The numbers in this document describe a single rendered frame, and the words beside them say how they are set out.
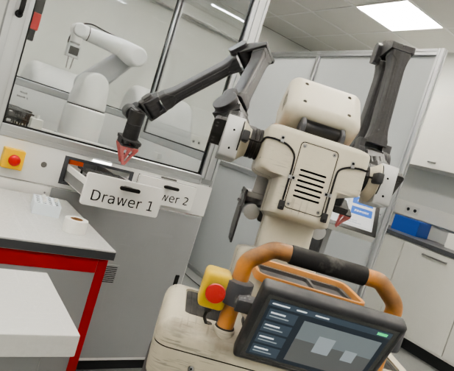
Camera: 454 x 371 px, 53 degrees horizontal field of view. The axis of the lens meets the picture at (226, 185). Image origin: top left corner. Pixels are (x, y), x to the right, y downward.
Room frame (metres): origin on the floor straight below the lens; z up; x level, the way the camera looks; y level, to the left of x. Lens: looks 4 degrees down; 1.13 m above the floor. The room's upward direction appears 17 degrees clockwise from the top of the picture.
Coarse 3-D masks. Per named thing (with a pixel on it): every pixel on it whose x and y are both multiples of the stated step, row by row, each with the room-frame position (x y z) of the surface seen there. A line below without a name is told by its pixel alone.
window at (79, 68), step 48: (48, 0) 1.66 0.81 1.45; (96, 0) 1.75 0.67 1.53; (144, 0) 1.85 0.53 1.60; (192, 0) 1.97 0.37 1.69; (240, 0) 2.09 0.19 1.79; (48, 48) 1.68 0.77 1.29; (96, 48) 1.78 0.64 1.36; (144, 48) 1.88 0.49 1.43; (192, 48) 2.00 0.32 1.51; (48, 96) 1.71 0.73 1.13; (96, 96) 1.81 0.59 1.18; (192, 96) 2.04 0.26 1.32; (96, 144) 1.84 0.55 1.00; (144, 144) 1.95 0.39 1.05; (192, 144) 2.08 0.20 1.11
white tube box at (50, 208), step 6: (36, 198) 1.48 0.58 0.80; (42, 198) 1.51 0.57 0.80; (48, 198) 1.53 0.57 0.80; (30, 204) 1.52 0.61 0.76; (36, 204) 1.43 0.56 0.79; (42, 204) 1.43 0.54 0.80; (48, 204) 1.45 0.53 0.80; (54, 204) 1.48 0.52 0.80; (36, 210) 1.43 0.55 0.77; (42, 210) 1.44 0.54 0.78; (48, 210) 1.44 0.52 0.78; (54, 210) 1.45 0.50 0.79; (60, 210) 1.46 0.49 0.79; (54, 216) 1.45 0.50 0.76
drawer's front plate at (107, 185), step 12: (96, 180) 1.53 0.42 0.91; (108, 180) 1.55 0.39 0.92; (120, 180) 1.57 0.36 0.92; (84, 192) 1.51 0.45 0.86; (96, 192) 1.53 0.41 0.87; (108, 192) 1.55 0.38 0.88; (120, 192) 1.58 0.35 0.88; (144, 192) 1.63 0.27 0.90; (156, 192) 1.66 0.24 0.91; (84, 204) 1.51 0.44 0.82; (96, 204) 1.54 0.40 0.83; (108, 204) 1.56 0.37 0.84; (120, 204) 1.59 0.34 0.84; (144, 204) 1.64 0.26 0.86; (156, 204) 1.66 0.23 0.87; (156, 216) 1.67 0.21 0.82
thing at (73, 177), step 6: (72, 168) 1.73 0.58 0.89; (78, 168) 1.84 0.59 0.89; (66, 174) 1.76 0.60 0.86; (72, 174) 1.71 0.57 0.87; (78, 174) 1.65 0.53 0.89; (66, 180) 1.74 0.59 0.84; (72, 180) 1.68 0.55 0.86; (78, 180) 1.63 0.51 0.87; (84, 180) 1.58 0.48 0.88; (72, 186) 1.67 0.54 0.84; (78, 186) 1.61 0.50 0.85; (78, 192) 1.60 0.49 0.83
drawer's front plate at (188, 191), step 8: (144, 176) 1.94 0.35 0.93; (144, 184) 1.95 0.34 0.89; (152, 184) 1.97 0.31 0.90; (160, 184) 1.99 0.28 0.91; (168, 184) 2.01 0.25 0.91; (176, 184) 2.03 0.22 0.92; (168, 192) 2.02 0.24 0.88; (176, 192) 2.04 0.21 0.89; (184, 192) 2.06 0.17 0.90; (192, 192) 2.09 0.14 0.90; (168, 200) 2.02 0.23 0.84; (184, 200) 2.07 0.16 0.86; (192, 200) 2.09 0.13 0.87; (184, 208) 2.08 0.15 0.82
